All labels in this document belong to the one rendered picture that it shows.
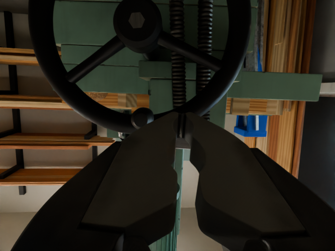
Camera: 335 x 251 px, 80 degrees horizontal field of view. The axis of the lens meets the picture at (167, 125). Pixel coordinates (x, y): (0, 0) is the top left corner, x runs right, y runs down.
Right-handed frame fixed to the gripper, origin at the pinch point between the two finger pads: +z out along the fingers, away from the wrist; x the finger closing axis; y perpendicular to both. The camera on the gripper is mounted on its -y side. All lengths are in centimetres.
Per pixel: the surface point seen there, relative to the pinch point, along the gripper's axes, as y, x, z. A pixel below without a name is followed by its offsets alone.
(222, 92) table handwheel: 3.8, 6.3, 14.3
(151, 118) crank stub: 4.8, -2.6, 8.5
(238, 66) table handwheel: 0.6, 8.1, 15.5
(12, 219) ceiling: 251, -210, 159
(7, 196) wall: 233, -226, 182
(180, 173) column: 54, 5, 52
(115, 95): 18, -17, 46
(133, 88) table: 10.0, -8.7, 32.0
